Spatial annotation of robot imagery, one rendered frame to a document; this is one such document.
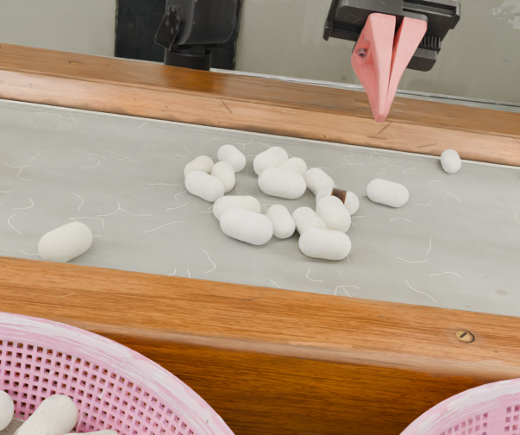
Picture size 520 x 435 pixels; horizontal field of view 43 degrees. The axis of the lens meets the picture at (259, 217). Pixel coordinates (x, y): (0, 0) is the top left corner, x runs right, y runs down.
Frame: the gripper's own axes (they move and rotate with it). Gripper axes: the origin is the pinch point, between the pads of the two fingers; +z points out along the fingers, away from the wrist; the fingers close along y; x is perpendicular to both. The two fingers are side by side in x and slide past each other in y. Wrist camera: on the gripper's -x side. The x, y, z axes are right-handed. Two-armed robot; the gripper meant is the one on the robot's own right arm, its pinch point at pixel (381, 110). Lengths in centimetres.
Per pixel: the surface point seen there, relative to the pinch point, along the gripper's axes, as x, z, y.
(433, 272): -3.5, 13.9, 3.6
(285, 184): 0.9, 7.4, -6.8
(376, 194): 2.2, 6.4, 0.6
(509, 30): 156, -138, 84
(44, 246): -7.8, 17.5, -20.9
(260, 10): 155, -126, -10
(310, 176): 2.5, 5.7, -4.7
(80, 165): 3.6, 7.5, -22.9
